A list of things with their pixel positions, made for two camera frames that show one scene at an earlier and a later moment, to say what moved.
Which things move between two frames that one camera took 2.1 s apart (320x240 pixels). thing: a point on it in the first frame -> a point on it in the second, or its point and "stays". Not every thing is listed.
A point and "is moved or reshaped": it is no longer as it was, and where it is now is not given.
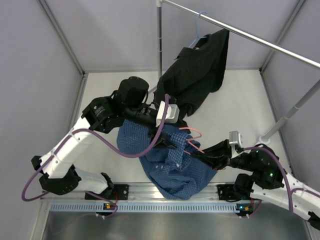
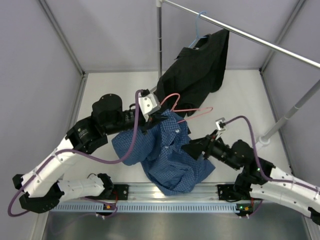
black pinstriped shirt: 195,72 stays
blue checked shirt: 175,172 is moved or reshaped
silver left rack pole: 160,3 stays
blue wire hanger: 196,29 stays
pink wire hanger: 188,139 -> 186,110
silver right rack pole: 265,138 stays
